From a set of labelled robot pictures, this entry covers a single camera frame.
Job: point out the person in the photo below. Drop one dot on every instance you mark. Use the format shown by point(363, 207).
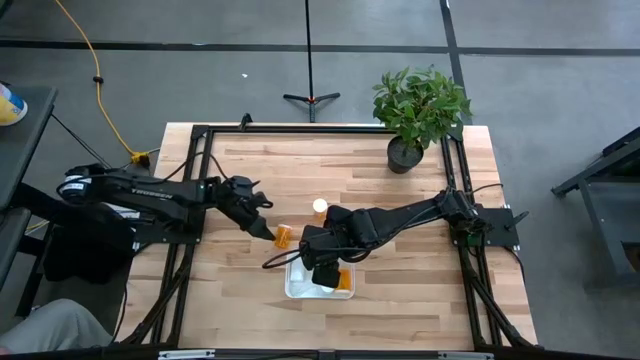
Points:
point(50, 327)

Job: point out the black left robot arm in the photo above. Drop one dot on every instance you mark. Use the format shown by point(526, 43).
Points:
point(145, 195)

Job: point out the black plant pot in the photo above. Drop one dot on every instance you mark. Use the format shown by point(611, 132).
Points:
point(404, 156)

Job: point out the black clamp on frame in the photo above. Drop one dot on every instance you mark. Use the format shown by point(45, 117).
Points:
point(245, 121)

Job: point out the orange pill bottle white cap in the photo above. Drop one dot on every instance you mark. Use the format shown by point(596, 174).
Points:
point(283, 236)
point(320, 206)

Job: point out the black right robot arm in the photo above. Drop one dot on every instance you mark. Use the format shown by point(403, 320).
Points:
point(400, 217)

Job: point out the black tripod stand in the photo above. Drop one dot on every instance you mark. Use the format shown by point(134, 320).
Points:
point(310, 97)

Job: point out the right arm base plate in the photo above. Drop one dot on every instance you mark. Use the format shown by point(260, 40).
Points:
point(500, 227)

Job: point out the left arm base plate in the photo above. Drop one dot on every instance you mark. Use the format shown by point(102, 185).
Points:
point(165, 232)

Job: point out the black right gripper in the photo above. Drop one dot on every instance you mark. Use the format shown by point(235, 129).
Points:
point(322, 250)

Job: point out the white plastic basket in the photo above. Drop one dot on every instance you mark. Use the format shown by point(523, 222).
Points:
point(300, 292)

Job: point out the black chair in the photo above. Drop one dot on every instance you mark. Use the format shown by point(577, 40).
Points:
point(85, 250)

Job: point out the yellow blue white object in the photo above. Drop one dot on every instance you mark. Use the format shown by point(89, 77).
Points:
point(9, 107)

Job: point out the black side table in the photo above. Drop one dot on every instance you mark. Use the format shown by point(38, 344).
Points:
point(22, 150)

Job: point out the green leafy plant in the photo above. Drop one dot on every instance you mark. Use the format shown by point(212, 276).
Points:
point(420, 105)

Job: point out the black metal cart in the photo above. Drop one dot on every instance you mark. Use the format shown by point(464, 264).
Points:
point(610, 215)

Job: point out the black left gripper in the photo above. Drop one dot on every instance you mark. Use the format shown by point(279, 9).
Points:
point(242, 197)

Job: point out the black aluminium table frame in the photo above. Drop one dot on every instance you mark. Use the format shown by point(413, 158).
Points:
point(197, 150)

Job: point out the orange pill bottle green label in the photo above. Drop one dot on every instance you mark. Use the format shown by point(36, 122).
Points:
point(345, 280)

